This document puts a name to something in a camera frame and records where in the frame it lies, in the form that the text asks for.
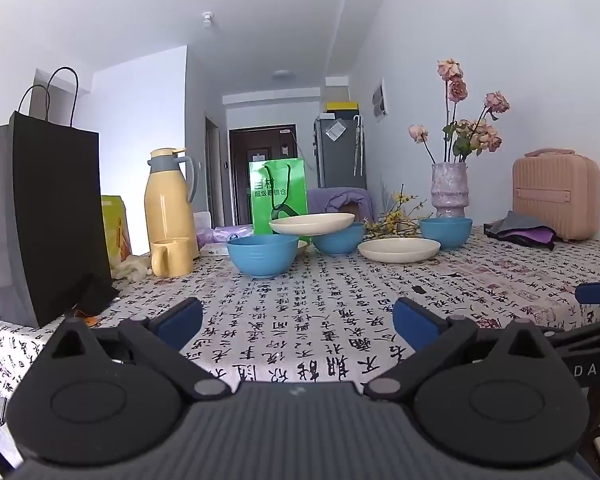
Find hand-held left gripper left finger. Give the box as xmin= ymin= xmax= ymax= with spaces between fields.
xmin=45 ymin=297 xmax=231 ymax=403

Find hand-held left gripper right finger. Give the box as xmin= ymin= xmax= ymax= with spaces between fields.
xmin=364 ymin=297 xmax=561 ymax=402

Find blue bowl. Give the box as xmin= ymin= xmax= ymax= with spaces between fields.
xmin=226 ymin=234 xmax=300 ymax=280
xmin=312 ymin=222 xmax=366 ymax=256
xmin=419 ymin=217 xmax=474 ymax=251

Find yellow mug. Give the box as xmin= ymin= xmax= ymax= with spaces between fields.
xmin=150 ymin=237 xmax=196 ymax=277

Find white rubber gloves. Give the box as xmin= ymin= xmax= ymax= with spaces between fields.
xmin=111 ymin=254 xmax=154 ymax=281

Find dark wooden table leg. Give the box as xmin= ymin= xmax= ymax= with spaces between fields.
xmin=576 ymin=386 xmax=600 ymax=477

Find purple cloth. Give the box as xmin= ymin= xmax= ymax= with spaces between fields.
xmin=500 ymin=227 xmax=557 ymax=251

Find white purple plastic pack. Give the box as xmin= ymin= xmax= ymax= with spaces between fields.
xmin=194 ymin=212 xmax=216 ymax=249

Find grey cloth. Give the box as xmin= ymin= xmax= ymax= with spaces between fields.
xmin=490 ymin=210 xmax=548 ymax=237

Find purple tissue pack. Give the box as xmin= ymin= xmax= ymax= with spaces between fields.
xmin=212 ymin=225 xmax=255 ymax=242

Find yellow flower branches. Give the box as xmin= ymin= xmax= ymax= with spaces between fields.
xmin=364 ymin=184 xmax=429 ymax=239

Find pink hard case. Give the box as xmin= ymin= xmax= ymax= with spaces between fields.
xmin=512 ymin=148 xmax=600 ymax=242

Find printed tablecloth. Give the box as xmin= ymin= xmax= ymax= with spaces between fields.
xmin=0 ymin=224 xmax=600 ymax=407

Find yellow-green snack bag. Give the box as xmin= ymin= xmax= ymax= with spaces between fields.
xmin=101 ymin=195 xmax=133 ymax=267

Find yellow thermos jug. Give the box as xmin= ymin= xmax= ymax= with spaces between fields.
xmin=144 ymin=147 xmax=200 ymax=262

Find dark brown door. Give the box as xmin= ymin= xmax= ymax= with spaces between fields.
xmin=229 ymin=124 xmax=298 ymax=227

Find green paper bag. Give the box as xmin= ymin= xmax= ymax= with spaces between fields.
xmin=249 ymin=158 xmax=311 ymax=247

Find black paper bag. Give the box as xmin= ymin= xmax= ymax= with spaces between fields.
xmin=0 ymin=66 xmax=120 ymax=329

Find grey refrigerator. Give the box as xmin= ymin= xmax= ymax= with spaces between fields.
xmin=314 ymin=113 xmax=367 ymax=190

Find folded umbrella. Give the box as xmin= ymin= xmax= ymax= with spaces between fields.
xmin=352 ymin=114 xmax=366 ymax=177

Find dried pink roses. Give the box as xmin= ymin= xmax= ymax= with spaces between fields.
xmin=407 ymin=58 xmax=511 ymax=165

